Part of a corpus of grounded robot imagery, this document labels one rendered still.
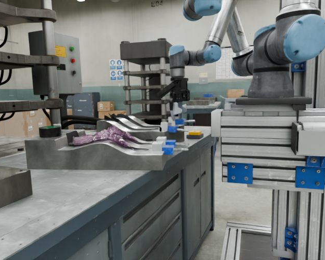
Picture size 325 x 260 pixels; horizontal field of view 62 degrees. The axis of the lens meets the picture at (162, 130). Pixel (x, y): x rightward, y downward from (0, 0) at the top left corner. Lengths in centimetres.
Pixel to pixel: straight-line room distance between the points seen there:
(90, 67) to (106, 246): 807
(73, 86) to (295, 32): 153
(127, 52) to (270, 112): 462
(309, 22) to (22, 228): 84
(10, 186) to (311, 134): 81
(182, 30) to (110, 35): 217
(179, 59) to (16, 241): 102
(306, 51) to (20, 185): 84
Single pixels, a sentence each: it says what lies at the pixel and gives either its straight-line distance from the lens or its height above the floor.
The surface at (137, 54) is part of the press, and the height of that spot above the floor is 178.
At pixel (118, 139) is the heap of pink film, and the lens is 102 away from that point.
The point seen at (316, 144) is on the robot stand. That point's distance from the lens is 86.
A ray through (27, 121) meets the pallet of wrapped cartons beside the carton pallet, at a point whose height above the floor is 65.
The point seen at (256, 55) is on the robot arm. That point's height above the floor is 118.
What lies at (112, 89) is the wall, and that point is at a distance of 843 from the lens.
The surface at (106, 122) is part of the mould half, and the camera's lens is 136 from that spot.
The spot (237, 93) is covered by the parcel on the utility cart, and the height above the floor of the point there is 99.
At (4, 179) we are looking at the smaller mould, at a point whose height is 87.
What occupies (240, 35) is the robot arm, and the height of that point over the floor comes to 135.
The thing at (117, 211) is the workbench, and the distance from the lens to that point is 89.
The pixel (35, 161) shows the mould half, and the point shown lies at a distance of 109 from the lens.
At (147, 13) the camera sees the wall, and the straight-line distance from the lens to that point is 829.
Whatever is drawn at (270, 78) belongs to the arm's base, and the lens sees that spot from 96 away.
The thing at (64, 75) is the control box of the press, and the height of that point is 120.
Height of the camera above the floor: 107
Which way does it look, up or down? 8 degrees down
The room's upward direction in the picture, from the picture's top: 2 degrees counter-clockwise
